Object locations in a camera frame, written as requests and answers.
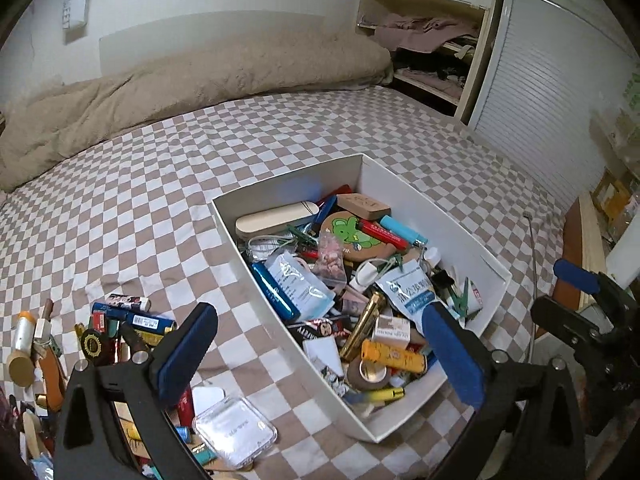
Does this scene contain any blue box with barcode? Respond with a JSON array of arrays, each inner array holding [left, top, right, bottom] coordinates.
[[92, 302, 176, 335]]

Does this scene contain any clear plastic card case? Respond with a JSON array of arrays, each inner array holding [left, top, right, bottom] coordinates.
[[192, 396, 278, 470]]

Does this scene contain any round black gold tin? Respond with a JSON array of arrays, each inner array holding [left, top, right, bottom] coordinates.
[[80, 328, 108, 362]]

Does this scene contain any white medicine sachet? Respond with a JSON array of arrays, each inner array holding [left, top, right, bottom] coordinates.
[[375, 260, 439, 335]]

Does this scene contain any brown tape roll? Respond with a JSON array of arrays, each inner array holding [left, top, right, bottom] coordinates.
[[346, 358, 390, 391]]

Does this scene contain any gold metallic tube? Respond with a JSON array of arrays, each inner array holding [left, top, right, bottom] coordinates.
[[338, 292, 387, 362]]

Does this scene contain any light blue lighter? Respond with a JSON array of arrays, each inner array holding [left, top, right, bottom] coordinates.
[[380, 214, 428, 247]]

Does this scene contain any red lighter with text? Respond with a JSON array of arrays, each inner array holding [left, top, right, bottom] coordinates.
[[357, 219, 409, 252]]

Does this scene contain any white bottle with wooden cap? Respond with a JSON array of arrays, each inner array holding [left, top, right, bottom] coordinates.
[[6, 311, 36, 388]]

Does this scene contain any white cardboard shoe box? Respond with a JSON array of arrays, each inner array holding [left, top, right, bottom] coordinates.
[[210, 155, 512, 443]]

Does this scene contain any round green bear coaster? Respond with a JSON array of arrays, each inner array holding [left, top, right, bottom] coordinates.
[[320, 211, 396, 262]]

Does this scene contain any pink candy bag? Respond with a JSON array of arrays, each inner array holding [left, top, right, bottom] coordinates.
[[314, 232, 346, 288]]

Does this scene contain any checkered bed sheet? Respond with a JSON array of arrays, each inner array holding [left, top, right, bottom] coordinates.
[[1, 87, 564, 479]]

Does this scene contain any cream oblong case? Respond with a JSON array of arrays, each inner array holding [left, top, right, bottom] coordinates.
[[234, 200, 319, 240]]

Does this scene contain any carved wooden block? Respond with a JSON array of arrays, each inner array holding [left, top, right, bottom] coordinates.
[[336, 193, 392, 221]]

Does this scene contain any white louvered door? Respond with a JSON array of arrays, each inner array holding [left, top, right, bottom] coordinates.
[[470, 0, 637, 208]]

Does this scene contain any wardrobe with clothes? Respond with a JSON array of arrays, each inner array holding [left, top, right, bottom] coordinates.
[[356, 0, 490, 120]]

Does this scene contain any beige quilted duvet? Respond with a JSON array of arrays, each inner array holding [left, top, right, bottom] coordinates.
[[1, 30, 390, 193]]

